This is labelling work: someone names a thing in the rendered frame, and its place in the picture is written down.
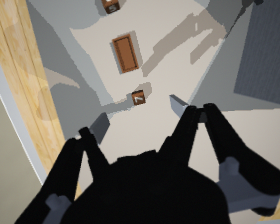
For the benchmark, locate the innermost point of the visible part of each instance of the brown cube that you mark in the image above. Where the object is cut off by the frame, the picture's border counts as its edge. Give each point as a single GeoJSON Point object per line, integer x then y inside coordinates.
{"type": "Point", "coordinates": [138, 97]}
{"type": "Point", "coordinates": [110, 5]}

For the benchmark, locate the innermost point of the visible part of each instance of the brown wooden tray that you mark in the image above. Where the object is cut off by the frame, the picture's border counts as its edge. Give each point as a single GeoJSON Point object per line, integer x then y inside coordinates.
{"type": "Point", "coordinates": [125, 53]}

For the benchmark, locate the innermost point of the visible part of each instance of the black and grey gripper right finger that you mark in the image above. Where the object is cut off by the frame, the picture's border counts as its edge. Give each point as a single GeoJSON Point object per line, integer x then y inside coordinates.
{"type": "Point", "coordinates": [247, 180]}

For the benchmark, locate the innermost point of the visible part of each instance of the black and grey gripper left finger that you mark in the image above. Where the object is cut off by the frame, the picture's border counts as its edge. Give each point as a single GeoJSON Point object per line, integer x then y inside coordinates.
{"type": "Point", "coordinates": [59, 188]}

